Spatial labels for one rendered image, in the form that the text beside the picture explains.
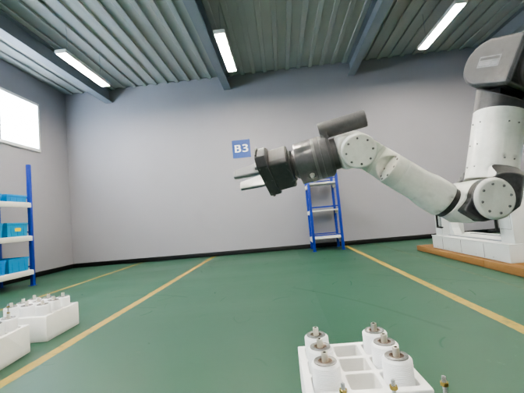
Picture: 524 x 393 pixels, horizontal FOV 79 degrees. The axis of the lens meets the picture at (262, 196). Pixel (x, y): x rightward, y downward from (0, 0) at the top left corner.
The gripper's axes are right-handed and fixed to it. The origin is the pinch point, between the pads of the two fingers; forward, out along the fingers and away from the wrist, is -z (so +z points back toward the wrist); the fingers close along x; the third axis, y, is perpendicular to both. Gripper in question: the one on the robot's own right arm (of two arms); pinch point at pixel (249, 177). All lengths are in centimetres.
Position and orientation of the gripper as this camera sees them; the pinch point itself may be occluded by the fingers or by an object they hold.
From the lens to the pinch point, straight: 69.9
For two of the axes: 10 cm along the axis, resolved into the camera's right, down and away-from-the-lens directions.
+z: 9.4, -2.5, -2.3
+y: 0.3, 7.4, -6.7
